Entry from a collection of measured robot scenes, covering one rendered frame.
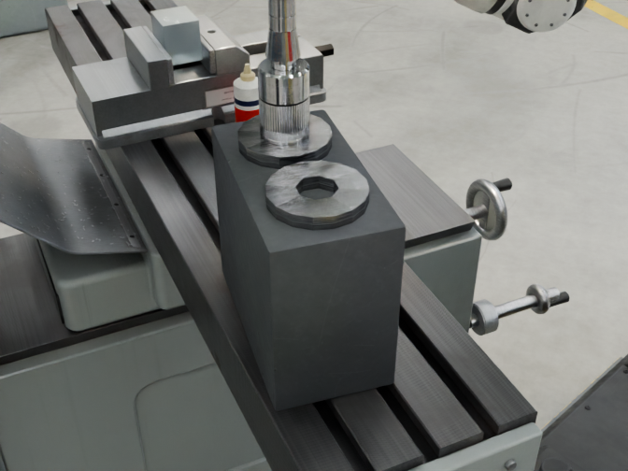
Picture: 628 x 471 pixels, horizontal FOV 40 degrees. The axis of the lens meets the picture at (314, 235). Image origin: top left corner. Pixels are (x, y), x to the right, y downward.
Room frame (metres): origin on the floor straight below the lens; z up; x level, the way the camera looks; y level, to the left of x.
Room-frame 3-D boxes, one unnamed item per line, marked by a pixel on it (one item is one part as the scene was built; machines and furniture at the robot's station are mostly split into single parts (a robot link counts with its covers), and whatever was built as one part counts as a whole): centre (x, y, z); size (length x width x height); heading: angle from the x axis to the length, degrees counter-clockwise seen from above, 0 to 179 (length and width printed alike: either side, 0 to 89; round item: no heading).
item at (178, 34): (1.15, 0.19, 1.07); 0.06 x 0.05 x 0.06; 25
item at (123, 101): (1.16, 0.17, 1.01); 0.35 x 0.15 x 0.11; 115
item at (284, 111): (0.72, 0.03, 1.19); 0.05 x 0.05 x 0.06
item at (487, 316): (1.19, -0.37, 0.54); 0.22 x 0.06 x 0.06; 115
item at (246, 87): (1.06, 0.09, 1.01); 0.04 x 0.04 x 0.11
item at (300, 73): (0.72, 0.03, 1.22); 0.05 x 0.05 x 0.01
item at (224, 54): (1.17, 0.14, 1.05); 0.12 x 0.06 x 0.04; 25
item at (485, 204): (1.30, -0.29, 0.66); 0.16 x 0.12 x 0.12; 115
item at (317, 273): (0.67, 0.01, 1.06); 0.22 x 0.12 x 0.20; 18
